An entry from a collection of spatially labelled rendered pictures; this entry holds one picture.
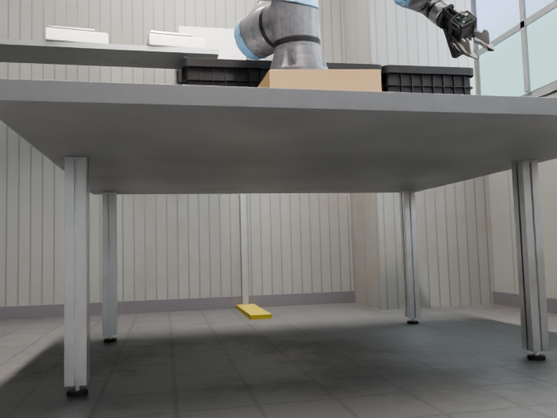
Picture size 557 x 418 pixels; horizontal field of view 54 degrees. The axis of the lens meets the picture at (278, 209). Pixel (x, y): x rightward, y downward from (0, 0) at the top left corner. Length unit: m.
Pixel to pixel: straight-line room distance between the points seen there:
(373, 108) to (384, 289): 2.37
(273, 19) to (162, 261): 2.51
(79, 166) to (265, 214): 2.26
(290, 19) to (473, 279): 2.64
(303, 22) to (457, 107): 0.41
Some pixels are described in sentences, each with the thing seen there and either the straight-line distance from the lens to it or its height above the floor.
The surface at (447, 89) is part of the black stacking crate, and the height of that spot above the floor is 0.86.
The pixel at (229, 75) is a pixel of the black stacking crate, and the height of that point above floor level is 0.88.
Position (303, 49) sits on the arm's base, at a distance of 1.33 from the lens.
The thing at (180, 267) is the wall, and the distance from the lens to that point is 3.67.
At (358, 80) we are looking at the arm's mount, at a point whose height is 0.76.
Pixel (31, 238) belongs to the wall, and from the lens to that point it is 3.76.
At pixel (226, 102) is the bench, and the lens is 1.07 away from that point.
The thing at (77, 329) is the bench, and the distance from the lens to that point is 1.62.
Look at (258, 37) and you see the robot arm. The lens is 1.45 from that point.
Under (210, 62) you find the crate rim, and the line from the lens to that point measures 1.61.
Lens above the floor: 0.38
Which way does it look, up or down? 4 degrees up
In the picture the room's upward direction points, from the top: 2 degrees counter-clockwise
